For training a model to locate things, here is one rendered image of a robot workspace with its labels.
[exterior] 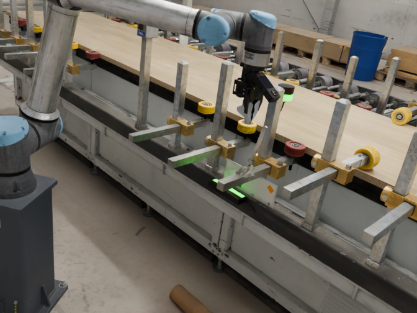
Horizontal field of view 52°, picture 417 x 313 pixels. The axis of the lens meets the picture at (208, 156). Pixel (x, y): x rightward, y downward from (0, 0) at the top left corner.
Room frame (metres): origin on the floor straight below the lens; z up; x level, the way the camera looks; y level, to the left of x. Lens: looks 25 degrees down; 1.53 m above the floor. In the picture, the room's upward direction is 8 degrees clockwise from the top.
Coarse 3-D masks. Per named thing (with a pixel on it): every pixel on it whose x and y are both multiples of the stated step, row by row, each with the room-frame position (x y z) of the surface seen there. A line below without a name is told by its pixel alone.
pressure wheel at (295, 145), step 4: (288, 144) 1.54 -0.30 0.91; (292, 144) 1.55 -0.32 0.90; (296, 144) 1.54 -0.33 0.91; (300, 144) 1.56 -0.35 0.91; (284, 148) 1.54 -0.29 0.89; (288, 148) 1.52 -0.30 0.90; (292, 148) 1.51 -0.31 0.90; (296, 148) 1.51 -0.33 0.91; (300, 148) 1.51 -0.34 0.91; (304, 148) 1.52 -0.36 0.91; (288, 152) 1.52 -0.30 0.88; (292, 152) 1.51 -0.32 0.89; (296, 152) 1.51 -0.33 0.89; (300, 152) 1.51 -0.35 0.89; (304, 152) 1.53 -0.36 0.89; (296, 156) 1.51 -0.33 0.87
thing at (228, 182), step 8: (280, 160) 1.48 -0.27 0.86; (288, 160) 1.50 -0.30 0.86; (296, 160) 1.54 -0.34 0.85; (256, 168) 1.38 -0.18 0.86; (264, 168) 1.39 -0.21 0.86; (232, 176) 1.29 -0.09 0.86; (240, 176) 1.30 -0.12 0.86; (256, 176) 1.36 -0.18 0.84; (224, 184) 1.23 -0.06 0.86; (232, 184) 1.27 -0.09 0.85; (240, 184) 1.30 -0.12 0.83
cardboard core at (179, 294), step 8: (176, 288) 1.58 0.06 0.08; (184, 288) 1.59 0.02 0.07; (176, 296) 1.54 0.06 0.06; (184, 296) 1.53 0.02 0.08; (192, 296) 1.54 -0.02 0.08; (184, 304) 1.50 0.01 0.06; (192, 304) 1.49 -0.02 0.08; (200, 304) 1.50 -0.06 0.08; (192, 312) 1.46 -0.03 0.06; (200, 312) 1.45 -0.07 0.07; (208, 312) 1.45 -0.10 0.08
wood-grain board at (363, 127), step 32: (96, 32) 3.17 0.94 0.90; (128, 32) 3.35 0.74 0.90; (128, 64) 2.41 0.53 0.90; (160, 64) 2.52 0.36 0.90; (192, 64) 2.63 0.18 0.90; (192, 96) 2.01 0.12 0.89; (320, 96) 2.31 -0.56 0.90; (256, 128) 1.73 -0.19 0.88; (288, 128) 1.74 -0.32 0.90; (320, 128) 1.80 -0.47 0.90; (352, 128) 1.86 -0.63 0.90; (384, 128) 1.92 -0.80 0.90; (416, 128) 1.99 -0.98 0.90; (384, 160) 1.53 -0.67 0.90; (416, 192) 1.30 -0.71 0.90
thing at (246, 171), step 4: (240, 168) 1.33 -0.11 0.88; (244, 168) 1.36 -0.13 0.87; (248, 168) 1.34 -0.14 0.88; (252, 168) 1.35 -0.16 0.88; (236, 172) 1.32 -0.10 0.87; (240, 172) 1.32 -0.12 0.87; (244, 172) 1.33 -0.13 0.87; (248, 172) 1.31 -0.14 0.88; (252, 172) 1.34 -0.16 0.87; (244, 176) 1.30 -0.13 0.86; (248, 176) 1.30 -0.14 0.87
